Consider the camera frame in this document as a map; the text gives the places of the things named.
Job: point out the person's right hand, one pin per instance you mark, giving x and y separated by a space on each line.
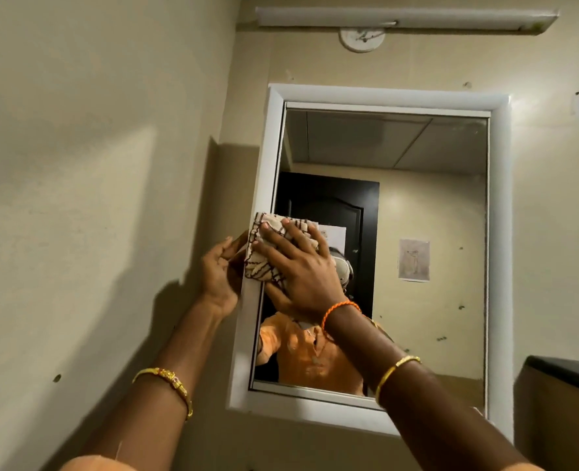
309 282

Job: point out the person's left hand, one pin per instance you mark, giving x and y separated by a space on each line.
220 279

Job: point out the checked cleaning cloth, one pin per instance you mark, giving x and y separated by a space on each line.
256 267

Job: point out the white framed mirror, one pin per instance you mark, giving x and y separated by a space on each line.
441 215

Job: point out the person's right forearm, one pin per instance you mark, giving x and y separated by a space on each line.
436 416

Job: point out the person's left forearm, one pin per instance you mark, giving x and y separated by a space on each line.
157 397

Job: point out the gold bangle with red stones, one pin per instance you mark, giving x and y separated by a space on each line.
169 376

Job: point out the plain gold bangle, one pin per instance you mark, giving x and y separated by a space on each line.
392 370

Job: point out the black stone ledge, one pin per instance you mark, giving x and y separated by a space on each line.
569 370

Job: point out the white tube light fixture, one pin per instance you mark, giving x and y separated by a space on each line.
407 18

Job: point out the round white wall rose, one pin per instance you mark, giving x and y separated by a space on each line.
362 40

